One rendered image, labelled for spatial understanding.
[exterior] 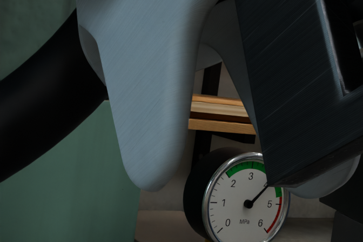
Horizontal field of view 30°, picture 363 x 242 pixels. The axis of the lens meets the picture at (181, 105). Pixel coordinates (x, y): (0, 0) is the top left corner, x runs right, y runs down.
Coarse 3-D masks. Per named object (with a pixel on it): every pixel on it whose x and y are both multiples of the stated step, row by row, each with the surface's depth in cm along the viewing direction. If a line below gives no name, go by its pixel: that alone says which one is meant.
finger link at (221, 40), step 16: (224, 0) 14; (224, 16) 15; (208, 32) 16; (224, 32) 16; (208, 48) 16; (224, 48) 16; (240, 48) 15; (208, 64) 17; (240, 64) 15; (240, 80) 15; (240, 96) 15; (256, 128) 15; (352, 160) 12; (320, 176) 13; (336, 176) 13; (304, 192) 13; (320, 192) 13
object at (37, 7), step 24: (0, 0) 39; (24, 0) 40; (48, 0) 40; (72, 0) 41; (0, 24) 39; (24, 24) 40; (48, 24) 40; (0, 48) 39; (24, 48) 40; (0, 72) 39
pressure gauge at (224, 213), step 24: (216, 168) 40; (240, 168) 40; (264, 168) 41; (192, 192) 41; (216, 192) 40; (240, 192) 41; (264, 192) 41; (288, 192) 42; (192, 216) 41; (216, 216) 40; (240, 216) 41; (264, 216) 42; (216, 240) 40; (240, 240) 41; (264, 240) 42
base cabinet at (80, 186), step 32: (96, 128) 43; (64, 160) 42; (96, 160) 43; (0, 192) 40; (32, 192) 41; (64, 192) 42; (96, 192) 43; (128, 192) 44; (0, 224) 40; (32, 224) 41; (64, 224) 42; (96, 224) 43; (128, 224) 44
